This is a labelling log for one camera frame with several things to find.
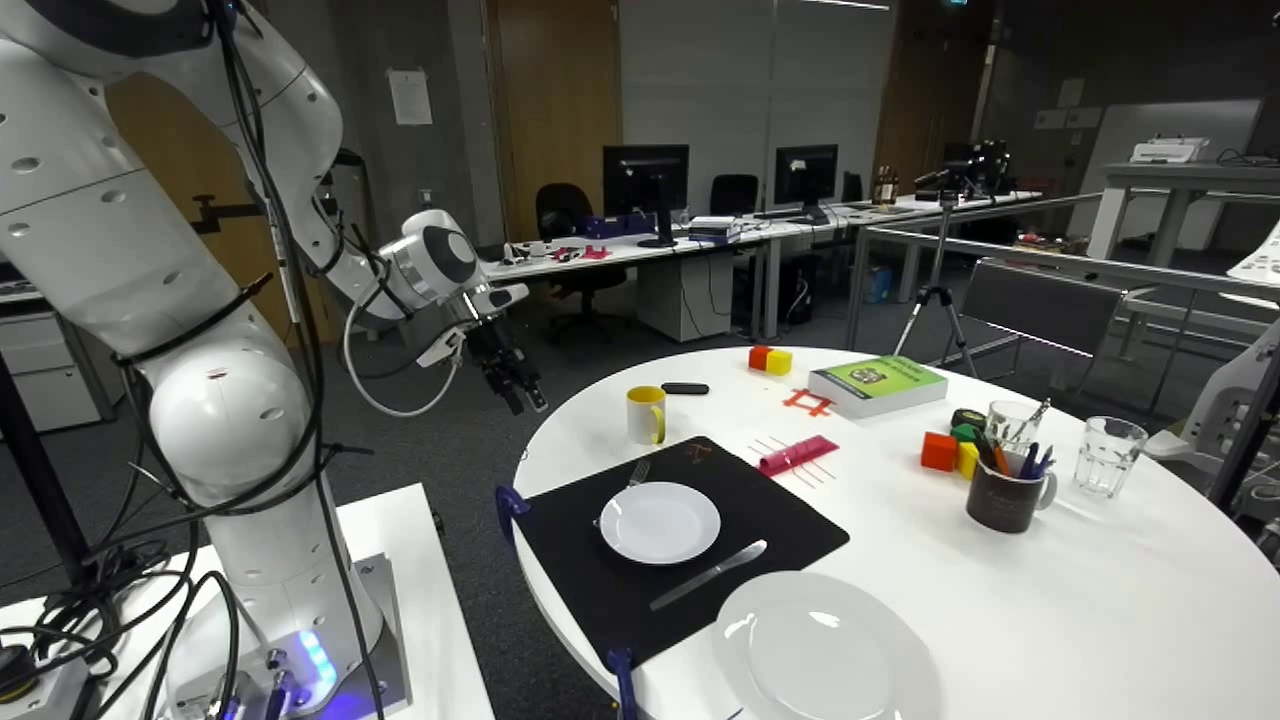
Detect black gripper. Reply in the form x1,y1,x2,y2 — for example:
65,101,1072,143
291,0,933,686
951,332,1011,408
464,319,545,414

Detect small white plate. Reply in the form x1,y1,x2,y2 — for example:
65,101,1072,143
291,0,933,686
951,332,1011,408
597,478,722,569

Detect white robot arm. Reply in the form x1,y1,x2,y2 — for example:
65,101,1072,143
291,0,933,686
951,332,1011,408
0,0,541,710

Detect white robot base table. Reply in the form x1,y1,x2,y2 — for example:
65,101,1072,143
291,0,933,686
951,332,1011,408
0,483,493,720

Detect large white plate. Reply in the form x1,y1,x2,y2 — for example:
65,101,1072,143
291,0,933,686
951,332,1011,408
714,573,944,720

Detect blue clamp left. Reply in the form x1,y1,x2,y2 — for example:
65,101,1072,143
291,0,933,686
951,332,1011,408
493,483,530,533

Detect blue clamp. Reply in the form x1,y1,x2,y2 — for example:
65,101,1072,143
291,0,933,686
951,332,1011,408
493,483,530,533
604,646,639,720

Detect yellow white mug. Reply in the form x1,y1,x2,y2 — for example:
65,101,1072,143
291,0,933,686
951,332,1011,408
627,382,668,444

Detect left computer monitor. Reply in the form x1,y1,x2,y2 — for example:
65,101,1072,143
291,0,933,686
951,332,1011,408
604,143,690,246

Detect computer monitor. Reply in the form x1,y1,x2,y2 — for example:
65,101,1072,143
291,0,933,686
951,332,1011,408
604,143,690,246
772,143,837,220

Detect red yellow cube pair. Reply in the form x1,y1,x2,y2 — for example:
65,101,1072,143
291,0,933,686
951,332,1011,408
747,343,793,376

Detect black placemat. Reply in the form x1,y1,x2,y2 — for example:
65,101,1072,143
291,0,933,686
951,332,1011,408
517,437,847,663

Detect silver knife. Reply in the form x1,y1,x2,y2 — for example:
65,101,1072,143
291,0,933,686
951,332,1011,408
650,534,770,611

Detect blue clamp right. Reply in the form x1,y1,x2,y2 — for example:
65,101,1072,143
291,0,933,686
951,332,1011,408
604,646,639,720

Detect right computer monitor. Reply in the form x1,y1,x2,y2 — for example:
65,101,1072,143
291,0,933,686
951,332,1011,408
772,143,837,220

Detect green book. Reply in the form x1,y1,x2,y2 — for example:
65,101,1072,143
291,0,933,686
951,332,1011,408
807,355,948,420

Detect orange yellow green blocks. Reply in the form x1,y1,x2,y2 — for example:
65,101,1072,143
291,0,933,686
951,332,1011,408
919,408,987,478

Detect dark pen cup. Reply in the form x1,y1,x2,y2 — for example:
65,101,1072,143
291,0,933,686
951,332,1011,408
966,401,1056,533

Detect clear drinking glass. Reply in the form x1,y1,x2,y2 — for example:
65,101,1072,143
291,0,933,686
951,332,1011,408
1072,414,1150,501

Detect camera tripod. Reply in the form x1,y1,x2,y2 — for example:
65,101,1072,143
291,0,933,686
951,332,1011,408
894,138,1011,361

